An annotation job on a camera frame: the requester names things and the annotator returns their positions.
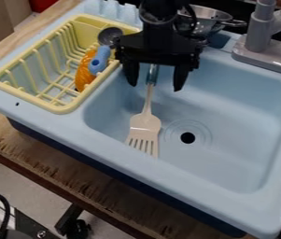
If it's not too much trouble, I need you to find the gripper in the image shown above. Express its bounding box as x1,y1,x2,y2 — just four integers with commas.
111,30,204,92

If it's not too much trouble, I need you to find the beige spatula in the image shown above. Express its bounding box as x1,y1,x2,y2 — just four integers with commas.
123,63,163,160

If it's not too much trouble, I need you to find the dish rack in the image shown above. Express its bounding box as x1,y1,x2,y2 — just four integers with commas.
0,13,143,116

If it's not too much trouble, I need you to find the orange plate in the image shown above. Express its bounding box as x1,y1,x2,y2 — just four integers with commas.
74,49,106,93

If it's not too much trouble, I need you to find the silver strainer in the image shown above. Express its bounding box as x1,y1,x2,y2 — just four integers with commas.
175,4,249,37

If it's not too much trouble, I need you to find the toy sink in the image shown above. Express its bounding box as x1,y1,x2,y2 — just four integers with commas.
0,0,281,239

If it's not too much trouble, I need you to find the tap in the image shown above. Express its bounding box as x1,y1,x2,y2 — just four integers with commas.
230,0,281,77

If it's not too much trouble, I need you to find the blue-handled grey tool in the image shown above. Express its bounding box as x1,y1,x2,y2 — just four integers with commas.
86,26,125,77

